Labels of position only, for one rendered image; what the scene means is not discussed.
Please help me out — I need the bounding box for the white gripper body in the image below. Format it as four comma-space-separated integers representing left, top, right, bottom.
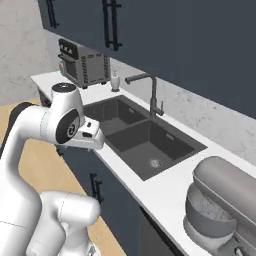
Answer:
67, 127, 106, 151

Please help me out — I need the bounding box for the dark grey double sink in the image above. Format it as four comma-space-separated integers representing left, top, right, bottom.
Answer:
82, 95, 208, 182

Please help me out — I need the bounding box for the white soap dispenser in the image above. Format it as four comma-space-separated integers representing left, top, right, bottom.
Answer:
110, 69, 122, 93

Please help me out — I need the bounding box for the dark blue base cupboard door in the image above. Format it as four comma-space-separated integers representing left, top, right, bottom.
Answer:
55, 143, 142, 256

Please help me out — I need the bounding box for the grey toaster oven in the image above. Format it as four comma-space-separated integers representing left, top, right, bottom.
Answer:
57, 37, 111, 90

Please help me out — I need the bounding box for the dark grey tap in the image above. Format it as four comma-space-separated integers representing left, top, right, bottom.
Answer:
124, 72, 165, 118

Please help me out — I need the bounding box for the black dishwasher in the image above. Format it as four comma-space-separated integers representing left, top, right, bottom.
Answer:
138, 205, 185, 256

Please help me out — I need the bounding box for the grey stand mixer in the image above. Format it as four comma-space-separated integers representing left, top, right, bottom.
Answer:
182, 155, 256, 256

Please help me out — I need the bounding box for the black cupboard handle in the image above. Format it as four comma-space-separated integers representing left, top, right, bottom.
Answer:
111, 0, 123, 52
102, 0, 113, 49
89, 172, 105, 205
46, 0, 60, 30

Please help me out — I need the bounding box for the dark blue wall cupboard door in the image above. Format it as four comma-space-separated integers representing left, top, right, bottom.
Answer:
37, 0, 58, 34
110, 0, 256, 120
52, 0, 113, 52

